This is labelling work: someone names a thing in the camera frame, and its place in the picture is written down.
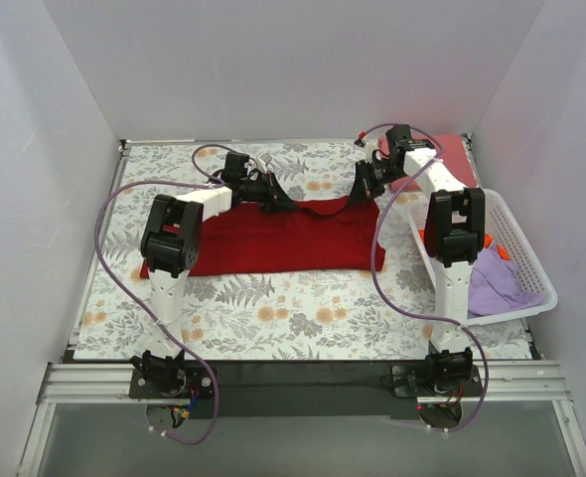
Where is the dark red t shirt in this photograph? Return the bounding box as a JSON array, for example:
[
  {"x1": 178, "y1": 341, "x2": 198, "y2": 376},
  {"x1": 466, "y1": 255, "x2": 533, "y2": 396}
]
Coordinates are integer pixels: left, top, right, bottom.
[{"x1": 138, "y1": 194, "x2": 387, "y2": 280}]

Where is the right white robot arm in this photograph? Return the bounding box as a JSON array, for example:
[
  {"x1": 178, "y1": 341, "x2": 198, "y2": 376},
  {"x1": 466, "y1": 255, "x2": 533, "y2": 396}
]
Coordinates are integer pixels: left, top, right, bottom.
[{"x1": 348, "y1": 123, "x2": 486, "y2": 396}]

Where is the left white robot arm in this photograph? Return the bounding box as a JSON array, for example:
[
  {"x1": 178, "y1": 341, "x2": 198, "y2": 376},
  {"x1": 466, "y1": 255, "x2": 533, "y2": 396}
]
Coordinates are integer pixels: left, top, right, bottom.
[{"x1": 132, "y1": 152, "x2": 296, "y2": 398}]

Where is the folded pink t shirt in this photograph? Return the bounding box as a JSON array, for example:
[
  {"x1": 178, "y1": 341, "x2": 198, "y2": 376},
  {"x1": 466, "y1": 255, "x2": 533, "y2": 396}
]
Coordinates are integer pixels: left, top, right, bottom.
[{"x1": 376, "y1": 134, "x2": 478, "y2": 192}]

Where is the orange garment in basket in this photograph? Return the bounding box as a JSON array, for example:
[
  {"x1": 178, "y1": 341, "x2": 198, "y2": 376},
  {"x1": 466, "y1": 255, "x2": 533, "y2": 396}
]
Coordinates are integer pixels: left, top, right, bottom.
[{"x1": 419, "y1": 228, "x2": 511, "y2": 262}]

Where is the floral patterned table cloth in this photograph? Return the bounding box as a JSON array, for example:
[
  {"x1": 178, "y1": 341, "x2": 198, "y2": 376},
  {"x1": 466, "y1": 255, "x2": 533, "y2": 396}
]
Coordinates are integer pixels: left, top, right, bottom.
[{"x1": 73, "y1": 140, "x2": 533, "y2": 362}]

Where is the lavender t shirt in basket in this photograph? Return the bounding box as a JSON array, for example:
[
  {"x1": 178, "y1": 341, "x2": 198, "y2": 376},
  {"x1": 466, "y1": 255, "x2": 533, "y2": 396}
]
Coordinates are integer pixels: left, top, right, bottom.
[{"x1": 468, "y1": 249, "x2": 544, "y2": 317}]

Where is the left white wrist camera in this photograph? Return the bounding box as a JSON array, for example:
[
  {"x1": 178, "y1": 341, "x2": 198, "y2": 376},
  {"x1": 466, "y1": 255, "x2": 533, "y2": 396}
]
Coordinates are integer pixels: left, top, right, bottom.
[{"x1": 253, "y1": 153, "x2": 273, "y2": 174}]

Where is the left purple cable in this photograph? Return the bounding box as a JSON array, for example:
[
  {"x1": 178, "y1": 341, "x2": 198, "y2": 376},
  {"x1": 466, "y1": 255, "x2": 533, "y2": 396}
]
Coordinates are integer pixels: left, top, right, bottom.
[{"x1": 95, "y1": 143, "x2": 274, "y2": 445}]

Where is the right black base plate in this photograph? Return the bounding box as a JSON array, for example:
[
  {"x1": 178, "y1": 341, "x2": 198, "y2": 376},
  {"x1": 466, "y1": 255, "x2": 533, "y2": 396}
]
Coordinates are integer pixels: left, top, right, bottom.
[{"x1": 380, "y1": 362, "x2": 483, "y2": 398}]

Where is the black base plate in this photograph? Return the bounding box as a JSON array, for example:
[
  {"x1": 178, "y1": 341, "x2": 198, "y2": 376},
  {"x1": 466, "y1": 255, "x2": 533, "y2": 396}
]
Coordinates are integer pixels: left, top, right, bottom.
[
  {"x1": 128, "y1": 366, "x2": 215, "y2": 399},
  {"x1": 380, "y1": 362, "x2": 483, "y2": 398}
]

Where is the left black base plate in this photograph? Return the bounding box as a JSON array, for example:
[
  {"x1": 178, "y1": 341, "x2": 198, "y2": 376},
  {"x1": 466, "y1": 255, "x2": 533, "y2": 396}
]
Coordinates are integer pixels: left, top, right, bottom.
[{"x1": 128, "y1": 366, "x2": 215, "y2": 399}]

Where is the aluminium frame rail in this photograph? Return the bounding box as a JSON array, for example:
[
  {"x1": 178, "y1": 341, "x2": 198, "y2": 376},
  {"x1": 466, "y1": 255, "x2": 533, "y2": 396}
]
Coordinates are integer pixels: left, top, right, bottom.
[{"x1": 19, "y1": 360, "x2": 586, "y2": 476}]

